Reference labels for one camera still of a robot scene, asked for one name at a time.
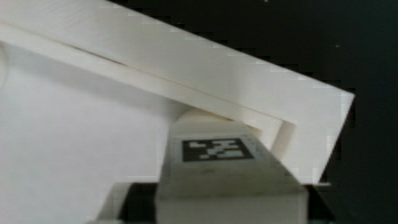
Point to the white leg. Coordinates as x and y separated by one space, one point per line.
226 185

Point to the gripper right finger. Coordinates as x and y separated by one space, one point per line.
320 211

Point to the white square tabletop tray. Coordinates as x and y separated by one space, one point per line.
82 138

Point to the white right fence bar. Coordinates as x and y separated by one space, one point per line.
124 46

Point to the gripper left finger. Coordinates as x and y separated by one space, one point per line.
112 205

